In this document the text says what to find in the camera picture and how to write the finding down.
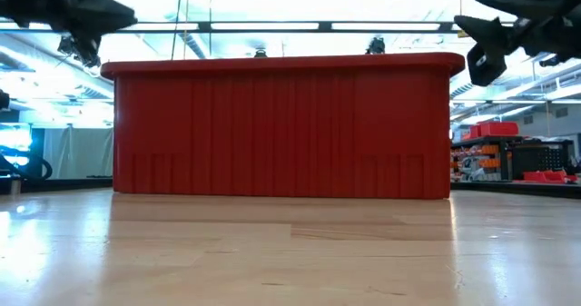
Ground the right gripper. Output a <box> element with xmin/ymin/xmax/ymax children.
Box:
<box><xmin>453</xmin><ymin>0</ymin><xmax>581</xmax><ymax>88</ymax></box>

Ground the red bin on shelf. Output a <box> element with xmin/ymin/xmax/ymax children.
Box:
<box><xmin>461</xmin><ymin>121</ymin><xmax>520</xmax><ymax>140</ymax></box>

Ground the red plastic bin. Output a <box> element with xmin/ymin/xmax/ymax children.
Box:
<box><xmin>99</xmin><ymin>51</ymin><xmax>467</xmax><ymax>201</ymax></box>

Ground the white curtain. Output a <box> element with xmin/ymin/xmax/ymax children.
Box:
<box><xmin>43</xmin><ymin>126</ymin><xmax>114</xmax><ymax>180</ymax></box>

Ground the bright monitor screen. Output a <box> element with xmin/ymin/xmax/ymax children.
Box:
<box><xmin>0</xmin><ymin>123</ymin><xmax>33</xmax><ymax>167</ymax></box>

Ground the shelf unit with orange parts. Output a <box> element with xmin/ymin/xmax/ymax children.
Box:
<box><xmin>450</xmin><ymin>135</ymin><xmax>514</xmax><ymax>183</ymax></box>

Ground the flat red tray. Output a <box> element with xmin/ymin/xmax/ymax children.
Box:
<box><xmin>512</xmin><ymin>169</ymin><xmax>580</xmax><ymax>183</ymax></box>

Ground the black ceiling beam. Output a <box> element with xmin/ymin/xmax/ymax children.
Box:
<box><xmin>0</xmin><ymin>21</ymin><xmax>514</xmax><ymax>34</ymax></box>

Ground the thin hanging cable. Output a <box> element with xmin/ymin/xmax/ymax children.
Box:
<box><xmin>170</xmin><ymin>0</ymin><xmax>183</xmax><ymax>62</ymax></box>

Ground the black hose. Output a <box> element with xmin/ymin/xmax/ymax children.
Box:
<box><xmin>0</xmin><ymin>153</ymin><xmax>54</xmax><ymax>183</ymax></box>

